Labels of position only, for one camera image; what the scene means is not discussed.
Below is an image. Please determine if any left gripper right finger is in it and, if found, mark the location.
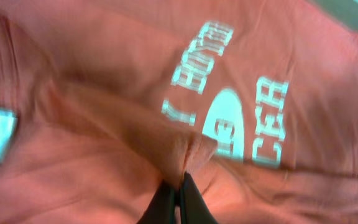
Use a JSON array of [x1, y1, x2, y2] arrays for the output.
[[178, 172, 218, 224]]

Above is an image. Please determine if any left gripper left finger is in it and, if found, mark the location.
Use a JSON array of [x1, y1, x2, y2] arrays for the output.
[[137, 181, 176, 224]]

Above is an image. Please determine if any orange soccer t-shirt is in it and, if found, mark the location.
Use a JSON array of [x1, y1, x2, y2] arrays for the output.
[[0, 1, 358, 223]]

